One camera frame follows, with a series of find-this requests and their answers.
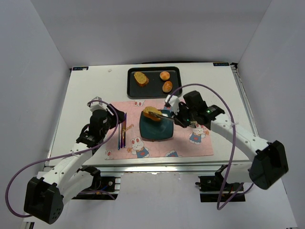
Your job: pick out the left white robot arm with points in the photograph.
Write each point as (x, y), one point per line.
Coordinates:
(47, 195)

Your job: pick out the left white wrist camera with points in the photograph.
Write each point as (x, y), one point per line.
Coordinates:
(96, 104)

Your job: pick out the left blue table label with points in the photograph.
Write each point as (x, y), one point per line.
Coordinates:
(80, 68)

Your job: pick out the dark green square plate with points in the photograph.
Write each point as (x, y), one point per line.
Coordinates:
(155, 130)

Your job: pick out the iridescent spoon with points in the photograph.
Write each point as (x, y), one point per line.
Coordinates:
(119, 137)

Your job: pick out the pink bunny placemat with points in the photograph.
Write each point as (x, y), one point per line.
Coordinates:
(186, 142)

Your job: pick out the toast slice with crust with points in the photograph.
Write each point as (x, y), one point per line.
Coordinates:
(152, 113)

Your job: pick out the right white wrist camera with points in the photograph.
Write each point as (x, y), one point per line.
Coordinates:
(172, 102)

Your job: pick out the right blue table label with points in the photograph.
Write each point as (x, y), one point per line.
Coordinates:
(219, 64)

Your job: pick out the metal food tongs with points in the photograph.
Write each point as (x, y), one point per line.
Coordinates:
(164, 117)

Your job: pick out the black baking tray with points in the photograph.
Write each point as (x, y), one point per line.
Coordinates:
(154, 87)

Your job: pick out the blue table label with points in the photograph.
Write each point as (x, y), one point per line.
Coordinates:
(80, 68)
(219, 64)

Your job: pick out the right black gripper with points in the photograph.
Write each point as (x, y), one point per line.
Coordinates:
(182, 117)

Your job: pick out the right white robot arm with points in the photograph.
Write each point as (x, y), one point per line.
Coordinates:
(268, 162)

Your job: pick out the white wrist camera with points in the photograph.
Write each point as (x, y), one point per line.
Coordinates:
(96, 104)
(172, 102)

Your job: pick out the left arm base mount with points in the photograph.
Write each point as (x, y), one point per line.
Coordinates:
(102, 187)

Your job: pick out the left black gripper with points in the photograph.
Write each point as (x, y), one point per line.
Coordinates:
(116, 116)

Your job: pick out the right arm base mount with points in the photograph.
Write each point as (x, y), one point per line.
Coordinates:
(210, 186)

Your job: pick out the round bun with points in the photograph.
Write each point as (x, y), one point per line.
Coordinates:
(165, 76)
(167, 87)

